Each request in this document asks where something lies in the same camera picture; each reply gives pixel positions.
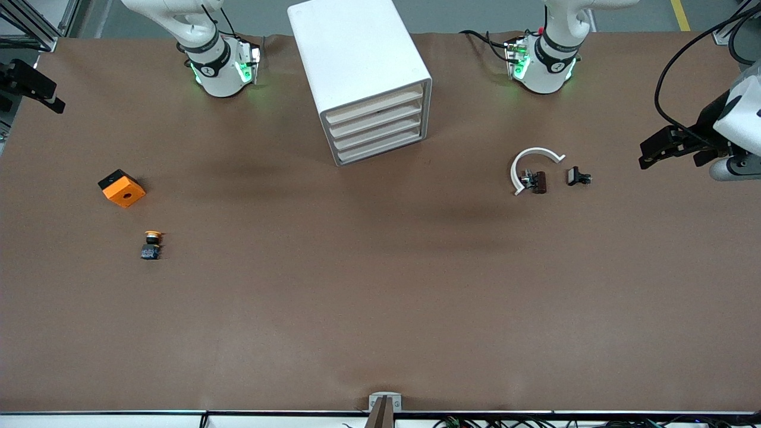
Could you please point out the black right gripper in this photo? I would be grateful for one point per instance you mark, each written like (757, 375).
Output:
(18, 79)

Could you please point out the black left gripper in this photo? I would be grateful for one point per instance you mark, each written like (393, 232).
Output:
(706, 122)

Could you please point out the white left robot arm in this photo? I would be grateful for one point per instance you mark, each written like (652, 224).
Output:
(550, 71)

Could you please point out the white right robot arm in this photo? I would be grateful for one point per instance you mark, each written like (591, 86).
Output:
(217, 77)

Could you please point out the small black component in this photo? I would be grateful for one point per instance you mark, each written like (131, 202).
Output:
(574, 176)

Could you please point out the orange box with hole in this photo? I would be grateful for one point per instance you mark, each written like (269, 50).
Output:
(125, 193)

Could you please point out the brown and black component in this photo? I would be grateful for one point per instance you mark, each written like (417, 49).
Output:
(540, 182)

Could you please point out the white curved plastic part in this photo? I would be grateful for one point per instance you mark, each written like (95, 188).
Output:
(513, 173)

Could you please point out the aluminium frame profile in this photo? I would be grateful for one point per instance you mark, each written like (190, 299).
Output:
(728, 32)
(35, 24)

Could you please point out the yellow-capped push button switch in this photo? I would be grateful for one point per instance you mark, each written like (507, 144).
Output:
(151, 251)

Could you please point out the grey mount bracket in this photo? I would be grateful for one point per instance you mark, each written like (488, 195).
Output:
(384, 407)

